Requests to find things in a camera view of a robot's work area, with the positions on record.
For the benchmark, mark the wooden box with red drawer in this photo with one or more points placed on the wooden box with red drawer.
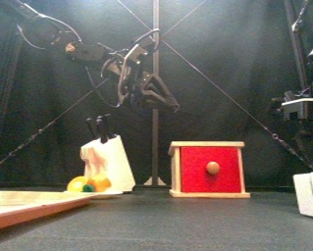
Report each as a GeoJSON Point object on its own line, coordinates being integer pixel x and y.
{"type": "Point", "coordinates": [209, 170]}

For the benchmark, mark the small green toy fruit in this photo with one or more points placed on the small green toy fruit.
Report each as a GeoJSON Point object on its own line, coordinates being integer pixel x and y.
{"type": "Point", "coordinates": [88, 188]}

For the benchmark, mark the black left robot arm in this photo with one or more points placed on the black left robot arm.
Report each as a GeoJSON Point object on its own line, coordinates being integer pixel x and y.
{"type": "Point", "coordinates": [40, 26]}

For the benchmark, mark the yellow toy lemon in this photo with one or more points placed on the yellow toy lemon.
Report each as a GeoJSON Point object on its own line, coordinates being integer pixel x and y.
{"type": "Point", "coordinates": [76, 184]}

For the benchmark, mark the flat wooden tray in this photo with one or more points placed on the flat wooden tray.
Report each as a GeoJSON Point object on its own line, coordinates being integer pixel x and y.
{"type": "Point", "coordinates": [26, 206]}

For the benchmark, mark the white knife block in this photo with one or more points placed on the white knife block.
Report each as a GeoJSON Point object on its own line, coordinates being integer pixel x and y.
{"type": "Point", "coordinates": [108, 163]}

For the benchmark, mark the orange toy fruit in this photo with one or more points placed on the orange toy fruit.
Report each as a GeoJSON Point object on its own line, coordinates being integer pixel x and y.
{"type": "Point", "coordinates": [100, 183]}

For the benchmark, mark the vertical metal frame pole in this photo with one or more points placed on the vertical metal frame pole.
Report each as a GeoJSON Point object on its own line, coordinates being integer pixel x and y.
{"type": "Point", "coordinates": [155, 147]}

